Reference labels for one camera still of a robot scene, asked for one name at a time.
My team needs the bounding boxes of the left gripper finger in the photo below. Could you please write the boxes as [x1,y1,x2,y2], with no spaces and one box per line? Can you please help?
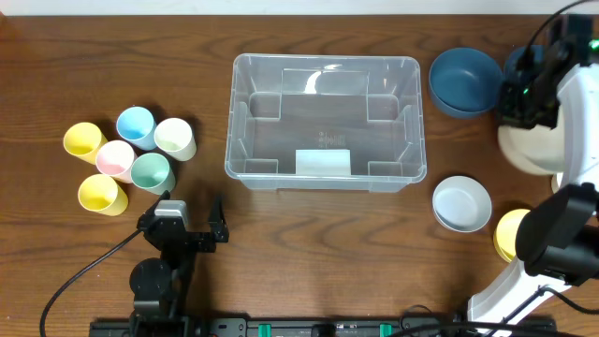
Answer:
[144,191,170,219]
[208,197,229,242]

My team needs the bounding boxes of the dark blue bowl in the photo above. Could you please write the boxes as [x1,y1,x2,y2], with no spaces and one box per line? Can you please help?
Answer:
[429,48,504,119]
[504,45,544,84]

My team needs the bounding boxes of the beige large bowl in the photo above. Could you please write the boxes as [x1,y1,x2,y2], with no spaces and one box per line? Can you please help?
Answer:
[497,125,565,175]

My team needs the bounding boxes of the grey small bowl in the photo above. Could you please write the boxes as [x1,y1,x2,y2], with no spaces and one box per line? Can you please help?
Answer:
[431,176,492,233]

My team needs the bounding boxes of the yellow small bowl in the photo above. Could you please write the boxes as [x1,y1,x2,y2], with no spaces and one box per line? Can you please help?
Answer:
[493,209,530,263]

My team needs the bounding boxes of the clear plastic storage container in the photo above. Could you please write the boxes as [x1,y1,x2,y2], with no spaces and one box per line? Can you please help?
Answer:
[225,53,427,193]

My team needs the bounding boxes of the white small bowl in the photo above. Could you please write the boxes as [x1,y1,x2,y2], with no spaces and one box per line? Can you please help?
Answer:
[550,172,563,193]

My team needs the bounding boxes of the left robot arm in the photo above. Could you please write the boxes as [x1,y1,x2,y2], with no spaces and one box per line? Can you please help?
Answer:
[129,191,229,336]

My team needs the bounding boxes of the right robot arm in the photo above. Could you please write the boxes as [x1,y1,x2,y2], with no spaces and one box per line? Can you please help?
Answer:
[456,14,598,336]

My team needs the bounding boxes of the mint green cup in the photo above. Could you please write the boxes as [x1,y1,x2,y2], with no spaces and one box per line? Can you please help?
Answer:
[131,153,176,195]

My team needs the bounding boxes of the cream white cup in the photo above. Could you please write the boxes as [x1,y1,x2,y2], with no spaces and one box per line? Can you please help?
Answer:
[153,118,197,162]

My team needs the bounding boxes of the pink cup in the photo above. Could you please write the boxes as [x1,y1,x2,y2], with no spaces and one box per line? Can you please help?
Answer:
[95,140,138,183]

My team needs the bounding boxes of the yellow cup lower left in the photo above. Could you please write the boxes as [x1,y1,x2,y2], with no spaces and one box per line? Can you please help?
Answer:
[78,174,128,216]

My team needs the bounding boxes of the yellow cup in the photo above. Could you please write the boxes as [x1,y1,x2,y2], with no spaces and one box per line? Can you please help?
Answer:
[78,174,128,216]
[63,122,108,165]

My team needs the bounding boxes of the light blue cup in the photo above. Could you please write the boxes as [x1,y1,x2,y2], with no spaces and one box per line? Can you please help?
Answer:
[116,107,157,151]

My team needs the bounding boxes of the yellow cup upper left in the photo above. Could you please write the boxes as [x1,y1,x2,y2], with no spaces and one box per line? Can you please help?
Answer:
[63,122,108,165]

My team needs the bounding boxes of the right black cable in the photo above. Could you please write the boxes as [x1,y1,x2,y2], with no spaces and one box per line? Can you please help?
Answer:
[523,0,599,66]

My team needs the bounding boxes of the black cable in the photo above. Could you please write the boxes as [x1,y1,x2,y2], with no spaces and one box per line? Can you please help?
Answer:
[523,0,599,66]
[38,227,144,337]

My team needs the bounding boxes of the left black cable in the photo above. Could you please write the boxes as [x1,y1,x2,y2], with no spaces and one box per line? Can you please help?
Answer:
[38,227,144,337]

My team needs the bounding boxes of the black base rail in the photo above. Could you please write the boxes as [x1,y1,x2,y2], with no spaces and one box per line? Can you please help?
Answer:
[88,314,562,337]

